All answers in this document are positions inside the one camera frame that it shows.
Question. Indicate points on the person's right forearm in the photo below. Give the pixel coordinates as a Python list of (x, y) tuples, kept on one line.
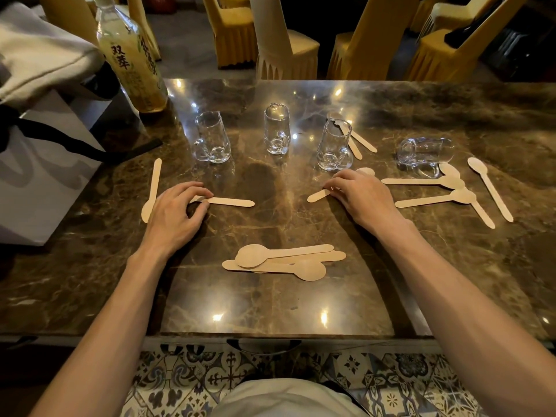
[(460, 317)]

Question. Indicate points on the person's white shirt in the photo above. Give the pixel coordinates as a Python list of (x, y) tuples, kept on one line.
[(286, 401)]

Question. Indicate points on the yellow covered chair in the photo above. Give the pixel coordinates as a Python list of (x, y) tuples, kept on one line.
[(438, 60), (65, 12), (232, 36), (438, 12), (369, 43)]

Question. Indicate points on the glass bottle with yellow drink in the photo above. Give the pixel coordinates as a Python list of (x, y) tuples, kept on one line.
[(130, 60)]

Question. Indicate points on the person's right thumb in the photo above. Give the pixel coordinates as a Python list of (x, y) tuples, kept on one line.
[(339, 199)]

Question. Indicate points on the grey cloth bag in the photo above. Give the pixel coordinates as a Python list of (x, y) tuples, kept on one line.
[(39, 56)]

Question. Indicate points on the person's left hand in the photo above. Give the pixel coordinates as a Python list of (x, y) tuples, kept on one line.
[(171, 219)]

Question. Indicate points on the wooden spoon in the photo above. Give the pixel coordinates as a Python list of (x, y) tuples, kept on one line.
[(356, 150), (483, 214), (334, 256), (493, 191), (417, 181), (154, 182), (316, 196), (428, 201), (306, 270), (295, 250), (367, 143), (234, 202)]

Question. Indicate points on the person's left thumb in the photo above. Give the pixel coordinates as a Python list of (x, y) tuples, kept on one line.
[(200, 214)]

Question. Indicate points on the black item on chair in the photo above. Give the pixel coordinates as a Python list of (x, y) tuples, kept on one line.
[(471, 32)]

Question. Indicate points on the person's left forearm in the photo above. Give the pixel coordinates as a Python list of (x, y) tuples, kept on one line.
[(108, 338)]

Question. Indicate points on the cream covered chair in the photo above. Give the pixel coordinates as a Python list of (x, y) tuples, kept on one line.
[(282, 47)]

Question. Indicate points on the small clear glass pitcher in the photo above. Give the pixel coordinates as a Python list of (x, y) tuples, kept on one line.
[(333, 145), (213, 136), (423, 154), (277, 128)]

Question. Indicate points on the person's right hand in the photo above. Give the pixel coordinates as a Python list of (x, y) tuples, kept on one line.
[(367, 199)]

